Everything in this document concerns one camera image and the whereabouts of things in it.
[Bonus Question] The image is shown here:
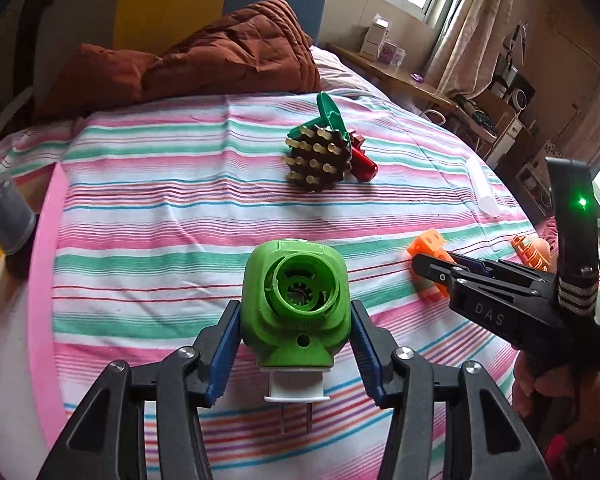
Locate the purple box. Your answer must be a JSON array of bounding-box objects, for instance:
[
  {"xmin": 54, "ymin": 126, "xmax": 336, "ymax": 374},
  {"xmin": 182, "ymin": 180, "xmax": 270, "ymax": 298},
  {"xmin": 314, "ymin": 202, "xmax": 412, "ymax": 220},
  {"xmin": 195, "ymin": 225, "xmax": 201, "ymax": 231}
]
[{"xmin": 377, "ymin": 40, "xmax": 407, "ymax": 68}]

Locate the long beige curtain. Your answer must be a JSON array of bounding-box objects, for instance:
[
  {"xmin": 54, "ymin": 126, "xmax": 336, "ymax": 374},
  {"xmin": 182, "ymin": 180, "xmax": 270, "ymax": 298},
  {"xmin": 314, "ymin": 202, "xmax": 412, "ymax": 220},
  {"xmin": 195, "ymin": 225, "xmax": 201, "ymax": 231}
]
[{"xmin": 425, "ymin": 0, "xmax": 518, "ymax": 96}]

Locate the white carton box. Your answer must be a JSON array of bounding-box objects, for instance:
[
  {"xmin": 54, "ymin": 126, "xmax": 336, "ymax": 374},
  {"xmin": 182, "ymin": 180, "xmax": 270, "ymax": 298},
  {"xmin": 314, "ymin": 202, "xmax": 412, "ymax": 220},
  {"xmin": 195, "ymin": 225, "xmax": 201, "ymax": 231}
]
[{"xmin": 358, "ymin": 14, "xmax": 390, "ymax": 59}]

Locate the green plastic scoop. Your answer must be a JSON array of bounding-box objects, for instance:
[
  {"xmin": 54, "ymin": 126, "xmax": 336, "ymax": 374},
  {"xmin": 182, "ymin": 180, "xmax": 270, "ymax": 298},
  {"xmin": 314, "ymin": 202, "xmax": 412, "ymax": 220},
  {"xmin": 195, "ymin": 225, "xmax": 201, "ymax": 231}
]
[{"xmin": 316, "ymin": 92, "xmax": 353, "ymax": 131}]

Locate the pink and white tray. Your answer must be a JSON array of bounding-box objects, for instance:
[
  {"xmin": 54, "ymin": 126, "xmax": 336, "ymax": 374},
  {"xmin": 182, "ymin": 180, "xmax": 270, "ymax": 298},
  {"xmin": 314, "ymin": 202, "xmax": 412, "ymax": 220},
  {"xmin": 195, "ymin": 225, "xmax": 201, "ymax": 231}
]
[{"xmin": 0, "ymin": 160, "xmax": 81, "ymax": 480}]

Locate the white bed rail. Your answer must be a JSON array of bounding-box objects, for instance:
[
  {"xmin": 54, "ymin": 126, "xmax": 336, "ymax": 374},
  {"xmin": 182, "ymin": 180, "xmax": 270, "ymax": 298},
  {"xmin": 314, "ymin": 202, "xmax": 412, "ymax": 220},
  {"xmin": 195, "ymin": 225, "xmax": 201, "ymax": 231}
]
[{"xmin": 0, "ymin": 85, "xmax": 36, "ymax": 146}]

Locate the black speaker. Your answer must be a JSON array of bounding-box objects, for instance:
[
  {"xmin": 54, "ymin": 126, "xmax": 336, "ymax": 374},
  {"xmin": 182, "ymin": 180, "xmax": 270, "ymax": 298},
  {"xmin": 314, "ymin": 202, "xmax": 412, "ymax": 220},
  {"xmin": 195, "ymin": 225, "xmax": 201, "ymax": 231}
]
[{"xmin": 490, "ymin": 55, "xmax": 536, "ymax": 111}]

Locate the brown pegged massage brush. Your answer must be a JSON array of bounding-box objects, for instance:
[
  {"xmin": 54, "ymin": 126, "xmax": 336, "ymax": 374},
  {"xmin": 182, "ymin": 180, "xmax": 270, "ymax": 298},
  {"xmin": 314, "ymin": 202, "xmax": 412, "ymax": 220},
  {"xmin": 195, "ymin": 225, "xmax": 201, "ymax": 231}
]
[{"xmin": 282, "ymin": 125, "xmax": 353, "ymax": 193}]

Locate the pale pillow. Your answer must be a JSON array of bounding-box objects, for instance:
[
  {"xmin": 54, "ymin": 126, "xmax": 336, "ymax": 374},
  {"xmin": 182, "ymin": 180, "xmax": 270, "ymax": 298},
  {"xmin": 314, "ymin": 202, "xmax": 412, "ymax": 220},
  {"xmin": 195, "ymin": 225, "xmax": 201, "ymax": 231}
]
[{"xmin": 310, "ymin": 45, "xmax": 386, "ymax": 98}]

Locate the wooden shelf unit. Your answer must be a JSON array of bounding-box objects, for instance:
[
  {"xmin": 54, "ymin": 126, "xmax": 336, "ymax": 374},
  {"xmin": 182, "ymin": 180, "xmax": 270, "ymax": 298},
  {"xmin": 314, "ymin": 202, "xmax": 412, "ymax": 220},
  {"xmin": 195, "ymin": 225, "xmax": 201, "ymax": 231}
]
[{"xmin": 450, "ymin": 87, "xmax": 536, "ymax": 171}]

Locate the wooden side desk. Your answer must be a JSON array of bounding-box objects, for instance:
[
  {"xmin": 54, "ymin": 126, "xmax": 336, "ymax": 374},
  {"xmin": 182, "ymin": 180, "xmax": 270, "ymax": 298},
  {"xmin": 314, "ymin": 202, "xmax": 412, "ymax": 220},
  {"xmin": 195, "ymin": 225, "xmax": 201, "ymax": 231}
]
[{"xmin": 327, "ymin": 42, "xmax": 456, "ymax": 113}]

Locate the striped bed sheet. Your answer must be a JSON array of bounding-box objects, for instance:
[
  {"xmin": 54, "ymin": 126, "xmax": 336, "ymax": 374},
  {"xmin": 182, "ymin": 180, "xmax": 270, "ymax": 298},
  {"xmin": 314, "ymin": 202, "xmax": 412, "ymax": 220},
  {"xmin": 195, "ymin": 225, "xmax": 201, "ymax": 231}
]
[{"xmin": 0, "ymin": 87, "xmax": 546, "ymax": 480}]

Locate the orange plastic rack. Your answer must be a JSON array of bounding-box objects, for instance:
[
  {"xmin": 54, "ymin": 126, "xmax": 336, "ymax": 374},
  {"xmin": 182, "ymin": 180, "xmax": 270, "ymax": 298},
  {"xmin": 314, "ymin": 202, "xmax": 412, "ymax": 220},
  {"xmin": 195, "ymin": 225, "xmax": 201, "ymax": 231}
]
[{"xmin": 510, "ymin": 235, "xmax": 551, "ymax": 272}]

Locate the brown quilt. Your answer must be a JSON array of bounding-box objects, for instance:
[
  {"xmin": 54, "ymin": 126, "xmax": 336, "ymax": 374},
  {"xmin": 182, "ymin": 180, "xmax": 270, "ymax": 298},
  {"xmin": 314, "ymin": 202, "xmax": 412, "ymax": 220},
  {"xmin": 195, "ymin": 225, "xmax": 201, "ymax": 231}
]
[{"xmin": 32, "ymin": 0, "xmax": 321, "ymax": 121}]

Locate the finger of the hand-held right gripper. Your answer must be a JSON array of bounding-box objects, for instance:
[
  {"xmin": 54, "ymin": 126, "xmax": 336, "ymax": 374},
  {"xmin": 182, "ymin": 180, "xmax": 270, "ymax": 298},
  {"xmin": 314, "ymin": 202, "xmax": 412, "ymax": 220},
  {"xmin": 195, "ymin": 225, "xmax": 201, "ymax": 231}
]
[
  {"xmin": 412, "ymin": 252, "xmax": 463, "ymax": 298},
  {"xmin": 447, "ymin": 254, "xmax": 556, "ymax": 286}
]

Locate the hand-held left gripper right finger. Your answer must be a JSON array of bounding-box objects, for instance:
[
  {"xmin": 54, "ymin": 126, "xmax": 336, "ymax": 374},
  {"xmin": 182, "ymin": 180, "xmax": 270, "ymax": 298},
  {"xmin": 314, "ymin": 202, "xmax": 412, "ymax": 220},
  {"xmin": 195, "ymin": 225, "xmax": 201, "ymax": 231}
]
[{"xmin": 350, "ymin": 300, "xmax": 551, "ymax": 480}]

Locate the green plug-in device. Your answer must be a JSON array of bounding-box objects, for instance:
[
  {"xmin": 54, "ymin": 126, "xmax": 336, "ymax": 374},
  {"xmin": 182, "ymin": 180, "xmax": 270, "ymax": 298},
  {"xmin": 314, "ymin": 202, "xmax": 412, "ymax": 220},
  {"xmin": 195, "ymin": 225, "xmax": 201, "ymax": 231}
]
[{"xmin": 240, "ymin": 239, "xmax": 351, "ymax": 433}]

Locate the person's right hand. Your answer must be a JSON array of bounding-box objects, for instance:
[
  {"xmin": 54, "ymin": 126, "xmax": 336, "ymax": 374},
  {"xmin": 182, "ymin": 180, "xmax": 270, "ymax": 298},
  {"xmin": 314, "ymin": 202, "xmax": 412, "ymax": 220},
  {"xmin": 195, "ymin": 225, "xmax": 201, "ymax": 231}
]
[{"xmin": 511, "ymin": 350, "xmax": 600, "ymax": 421}]

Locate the red metal bottle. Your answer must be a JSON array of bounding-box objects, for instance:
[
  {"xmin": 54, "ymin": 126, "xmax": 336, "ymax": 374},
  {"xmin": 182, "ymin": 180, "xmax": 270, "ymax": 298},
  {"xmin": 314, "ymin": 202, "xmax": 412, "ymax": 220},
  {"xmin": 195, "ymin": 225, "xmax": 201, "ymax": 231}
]
[{"xmin": 347, "ymin": 135, "xmax": 378, "ymax": 181}]

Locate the orange block with holes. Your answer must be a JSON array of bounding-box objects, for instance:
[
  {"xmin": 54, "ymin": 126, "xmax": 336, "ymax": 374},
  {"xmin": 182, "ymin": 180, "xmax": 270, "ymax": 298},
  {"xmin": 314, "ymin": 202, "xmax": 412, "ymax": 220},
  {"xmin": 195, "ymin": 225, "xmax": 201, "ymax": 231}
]
[{"xmin": 407, "ymin": 228, "xmax": 456, "ymax": 298}]

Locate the person's right forearm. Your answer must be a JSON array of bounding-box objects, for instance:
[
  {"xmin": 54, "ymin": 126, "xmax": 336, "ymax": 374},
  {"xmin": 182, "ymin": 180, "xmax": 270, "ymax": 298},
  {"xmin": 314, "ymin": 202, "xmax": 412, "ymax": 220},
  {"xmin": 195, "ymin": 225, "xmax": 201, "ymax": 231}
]
[{"xmin": 545, "ymin": 385, "xmax": 600, "ymax": 480}]

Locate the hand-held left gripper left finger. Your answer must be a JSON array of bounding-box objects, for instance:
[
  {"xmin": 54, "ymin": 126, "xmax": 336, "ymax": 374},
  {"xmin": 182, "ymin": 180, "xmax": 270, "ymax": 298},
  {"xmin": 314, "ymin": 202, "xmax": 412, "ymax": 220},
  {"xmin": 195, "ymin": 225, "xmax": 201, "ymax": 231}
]
[{"xmin": 35, "ymin": 300, "xmax": 243, "ymax": 480}]

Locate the clear jar with black lid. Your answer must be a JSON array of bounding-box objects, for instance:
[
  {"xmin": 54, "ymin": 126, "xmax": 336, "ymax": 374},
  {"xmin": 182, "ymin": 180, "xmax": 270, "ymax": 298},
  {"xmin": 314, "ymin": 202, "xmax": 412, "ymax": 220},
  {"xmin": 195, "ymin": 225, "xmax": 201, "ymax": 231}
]
[{"xmin": 0, "ymin": 175, "xmax": 37, "ymax": 281}]

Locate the white plastic tube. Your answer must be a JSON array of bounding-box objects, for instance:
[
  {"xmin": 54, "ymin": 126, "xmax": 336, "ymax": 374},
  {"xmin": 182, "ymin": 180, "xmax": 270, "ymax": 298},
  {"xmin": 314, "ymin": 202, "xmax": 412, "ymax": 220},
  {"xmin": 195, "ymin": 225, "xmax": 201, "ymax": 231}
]
[{"xmin": 467, "ymin": 157, "xmax": 501, "ymax": 218}]

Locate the grey yellow blue headboard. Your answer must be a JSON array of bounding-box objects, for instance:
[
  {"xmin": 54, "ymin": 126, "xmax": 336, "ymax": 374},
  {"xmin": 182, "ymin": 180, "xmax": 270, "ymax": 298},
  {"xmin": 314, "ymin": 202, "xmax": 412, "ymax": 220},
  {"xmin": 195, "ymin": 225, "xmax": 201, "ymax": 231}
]
[{"xmin": 0, "ymin": 0, "xmax": 328, "ymax": 91}]

